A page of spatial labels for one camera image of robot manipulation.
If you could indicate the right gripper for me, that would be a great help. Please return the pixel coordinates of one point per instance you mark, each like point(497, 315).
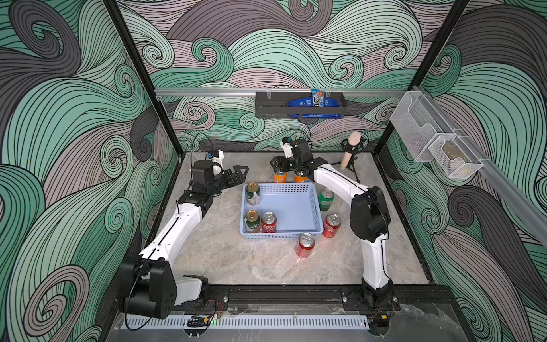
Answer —
point(288, 162)

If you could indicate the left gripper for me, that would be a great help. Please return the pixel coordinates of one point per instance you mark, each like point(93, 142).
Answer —
point(238, 179)

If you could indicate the orange can back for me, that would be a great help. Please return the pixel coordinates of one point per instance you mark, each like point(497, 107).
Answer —
point(280, 177)
point(300, 176)

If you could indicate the green sprite can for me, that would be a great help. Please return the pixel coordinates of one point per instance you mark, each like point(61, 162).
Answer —
point(325, 199)

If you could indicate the red cola can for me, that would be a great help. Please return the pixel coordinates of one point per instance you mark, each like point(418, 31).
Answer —
point(331, 224)
point(269, 223)

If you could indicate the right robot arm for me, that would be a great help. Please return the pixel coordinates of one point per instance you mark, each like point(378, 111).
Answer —
point(369, 215)

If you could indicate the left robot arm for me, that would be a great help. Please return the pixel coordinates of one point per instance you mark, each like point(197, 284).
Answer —
point(148, 286)

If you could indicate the light blue plastic basket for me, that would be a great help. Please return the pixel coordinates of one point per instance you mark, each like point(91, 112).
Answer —
point(295, 206)

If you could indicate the green white can back-left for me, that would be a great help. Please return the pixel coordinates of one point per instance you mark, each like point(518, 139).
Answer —
point(253, 193)

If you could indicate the green gold can front-left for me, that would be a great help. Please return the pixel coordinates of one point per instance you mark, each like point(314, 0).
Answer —
point(252, 222)

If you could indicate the red cola can front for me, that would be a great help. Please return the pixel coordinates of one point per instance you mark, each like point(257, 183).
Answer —
point(269, 223)

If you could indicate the blue snack packet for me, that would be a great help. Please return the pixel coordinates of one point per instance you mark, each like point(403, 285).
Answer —
point(317, 99)

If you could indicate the beige microphone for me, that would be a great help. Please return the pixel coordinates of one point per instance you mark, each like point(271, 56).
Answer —
point(351, 146)

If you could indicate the black microphone tripod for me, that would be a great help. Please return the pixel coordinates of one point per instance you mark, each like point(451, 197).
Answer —
point(352, 164)

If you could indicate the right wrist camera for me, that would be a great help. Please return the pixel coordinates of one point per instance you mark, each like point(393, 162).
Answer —
point(286, 145)

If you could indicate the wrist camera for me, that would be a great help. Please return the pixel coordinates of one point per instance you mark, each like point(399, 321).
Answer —
point(216, 157)
point(286, 145)

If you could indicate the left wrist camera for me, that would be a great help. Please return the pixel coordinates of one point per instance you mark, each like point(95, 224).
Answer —
point(216, 157)

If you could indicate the black wall shelf basket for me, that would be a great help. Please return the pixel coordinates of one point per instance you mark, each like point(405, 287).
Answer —
point(275, 105)

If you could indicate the aluminium wall rail back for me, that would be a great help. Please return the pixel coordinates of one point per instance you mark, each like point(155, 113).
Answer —
point(251, 92)

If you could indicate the aluminium wall rail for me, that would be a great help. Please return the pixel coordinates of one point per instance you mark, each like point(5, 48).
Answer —
point(251, 92)
point(527, 212)

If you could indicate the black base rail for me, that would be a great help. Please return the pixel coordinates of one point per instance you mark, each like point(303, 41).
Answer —
point(350, 296)

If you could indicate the large clear wall bin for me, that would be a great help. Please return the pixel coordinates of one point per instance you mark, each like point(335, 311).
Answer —
point(415, 125)

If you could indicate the small clear wall bin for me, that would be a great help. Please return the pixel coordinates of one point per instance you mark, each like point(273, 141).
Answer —
point(454, 156)

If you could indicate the white perforated cable tray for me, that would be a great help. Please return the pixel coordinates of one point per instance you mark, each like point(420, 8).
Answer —
point(247, 321)

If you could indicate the aluminium wall rail right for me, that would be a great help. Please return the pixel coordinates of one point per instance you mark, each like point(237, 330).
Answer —
point(527, 212)

